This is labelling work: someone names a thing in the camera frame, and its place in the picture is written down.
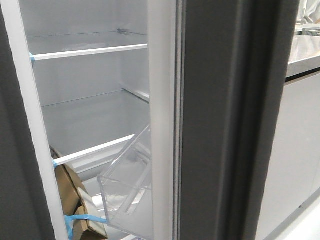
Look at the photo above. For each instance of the glass fridge shelf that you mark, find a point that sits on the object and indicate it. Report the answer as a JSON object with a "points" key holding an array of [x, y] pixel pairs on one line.
{"points": [[81, 124], [84, 44]]}

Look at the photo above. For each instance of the upper glass fridge shelf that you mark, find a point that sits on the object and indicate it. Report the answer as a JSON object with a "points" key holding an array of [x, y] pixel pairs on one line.
{"points": [[84, 44]]}

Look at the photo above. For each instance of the lower glass fridge shelf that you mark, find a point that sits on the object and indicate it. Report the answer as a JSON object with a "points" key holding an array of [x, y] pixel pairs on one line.
{"points": [[81, 124]]}

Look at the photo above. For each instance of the blue packing tape strip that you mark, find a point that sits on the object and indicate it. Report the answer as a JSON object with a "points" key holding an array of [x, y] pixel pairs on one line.
{"points": [[69, 219]]}

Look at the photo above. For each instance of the dark grey fridge door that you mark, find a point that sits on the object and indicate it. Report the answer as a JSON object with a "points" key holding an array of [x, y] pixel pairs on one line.
{"points": [[24, 213], [217, 70]]}

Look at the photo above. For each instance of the white kitchen cabinet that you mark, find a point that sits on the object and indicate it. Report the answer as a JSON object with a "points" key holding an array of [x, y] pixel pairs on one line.
{"points": [[294, 167]]}

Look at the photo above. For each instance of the brown cardboard packaging piece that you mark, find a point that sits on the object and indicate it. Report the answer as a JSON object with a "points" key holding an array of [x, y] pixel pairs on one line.
{"points": [[75, 200]]}

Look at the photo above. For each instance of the clear plastic door bin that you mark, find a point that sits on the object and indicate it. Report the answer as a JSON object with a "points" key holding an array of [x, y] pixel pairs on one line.
{"points": [[126, 188]]}

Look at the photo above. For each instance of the metal sink rack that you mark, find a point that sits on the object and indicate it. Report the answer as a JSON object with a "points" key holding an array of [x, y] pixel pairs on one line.
{"points": [[308, 30]]}

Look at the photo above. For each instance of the stone kitchen countertop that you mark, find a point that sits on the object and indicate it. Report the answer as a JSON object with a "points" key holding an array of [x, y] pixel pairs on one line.
{"points": [[304, 55]]}

